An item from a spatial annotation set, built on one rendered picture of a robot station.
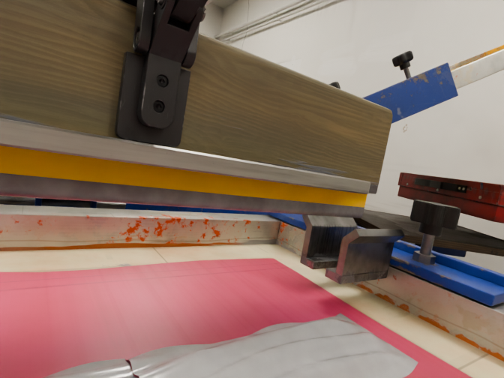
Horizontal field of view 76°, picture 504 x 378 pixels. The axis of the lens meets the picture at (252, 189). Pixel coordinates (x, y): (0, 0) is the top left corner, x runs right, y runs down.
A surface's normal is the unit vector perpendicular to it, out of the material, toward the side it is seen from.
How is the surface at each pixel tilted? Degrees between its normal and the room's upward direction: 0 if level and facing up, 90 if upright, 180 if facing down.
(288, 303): 0
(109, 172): 90
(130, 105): 89
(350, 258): 90
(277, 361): 32
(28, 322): 0
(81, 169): 90
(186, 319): 0
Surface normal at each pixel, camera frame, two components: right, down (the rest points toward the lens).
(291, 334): 0.36, -0.79
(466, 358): 0.16, -0.98
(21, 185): 0.55, 0.18
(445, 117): -0.82, -0.07
